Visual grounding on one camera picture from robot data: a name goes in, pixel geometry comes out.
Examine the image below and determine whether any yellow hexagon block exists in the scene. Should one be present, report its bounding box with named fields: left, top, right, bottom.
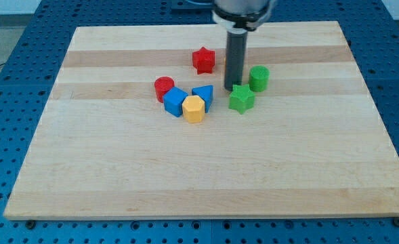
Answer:
left=182, top=95, right=205, bottom=123

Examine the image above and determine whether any blue cube block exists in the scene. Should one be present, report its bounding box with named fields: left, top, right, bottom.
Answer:
left=163, top=87, right=188, bottom=117

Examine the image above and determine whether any blue triangle block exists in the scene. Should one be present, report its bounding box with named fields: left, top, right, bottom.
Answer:
left=192, top=85, right=213, bottom=113

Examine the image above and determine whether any green star block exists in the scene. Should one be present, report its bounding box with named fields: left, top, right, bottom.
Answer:
left=228, top=84, right=255, bottom=115

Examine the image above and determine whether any red cylinder block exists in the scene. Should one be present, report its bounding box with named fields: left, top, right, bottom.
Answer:
left=154, top=76, right=175, bottom=103

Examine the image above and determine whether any light wooden board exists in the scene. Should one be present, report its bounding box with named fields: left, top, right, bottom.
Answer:
left=4, top=21, right=399, bottom=221

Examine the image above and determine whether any red star block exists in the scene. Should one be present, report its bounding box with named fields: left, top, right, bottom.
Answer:
left=192, top=47, right=215, bottom=75

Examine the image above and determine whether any green cylinder block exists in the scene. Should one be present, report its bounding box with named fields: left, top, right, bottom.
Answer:
left=249, top=66, right=270, bottom=92

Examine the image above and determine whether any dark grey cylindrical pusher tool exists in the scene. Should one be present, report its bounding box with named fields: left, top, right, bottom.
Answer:
left=224, top=30, right=248, bottom=91

